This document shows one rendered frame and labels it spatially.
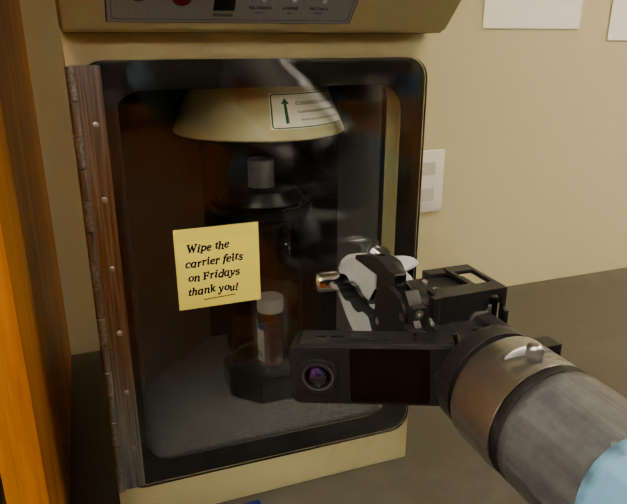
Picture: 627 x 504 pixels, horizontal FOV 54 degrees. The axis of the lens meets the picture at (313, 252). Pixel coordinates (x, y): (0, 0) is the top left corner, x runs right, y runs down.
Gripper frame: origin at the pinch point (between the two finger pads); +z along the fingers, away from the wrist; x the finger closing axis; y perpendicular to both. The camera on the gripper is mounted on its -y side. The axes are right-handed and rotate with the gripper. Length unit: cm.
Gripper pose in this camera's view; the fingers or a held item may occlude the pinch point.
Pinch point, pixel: (342, 279)
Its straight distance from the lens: 55.5
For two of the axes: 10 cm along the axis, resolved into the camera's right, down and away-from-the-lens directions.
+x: 0.0, -9.4, -3.3
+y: 9.4, -1.2, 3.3
